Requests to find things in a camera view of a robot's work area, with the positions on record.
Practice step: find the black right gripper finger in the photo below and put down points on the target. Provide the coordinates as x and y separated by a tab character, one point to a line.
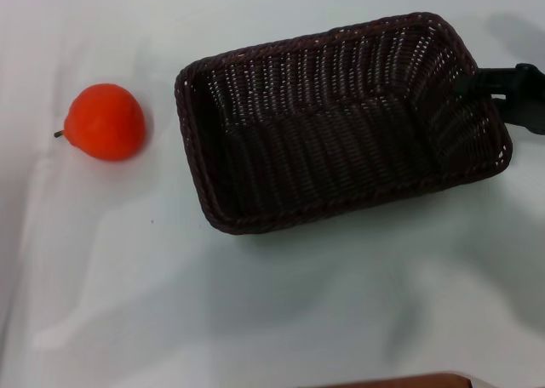
502	81
526	115

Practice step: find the black woven rectangular basket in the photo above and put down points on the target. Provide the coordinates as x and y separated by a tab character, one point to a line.
323	150

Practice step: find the brown board edge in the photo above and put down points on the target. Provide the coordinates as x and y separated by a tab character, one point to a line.
404	381

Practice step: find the orange-red fake pear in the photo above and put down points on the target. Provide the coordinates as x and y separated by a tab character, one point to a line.
106	122

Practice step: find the white tablecloth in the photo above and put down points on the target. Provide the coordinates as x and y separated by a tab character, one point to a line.
127	277

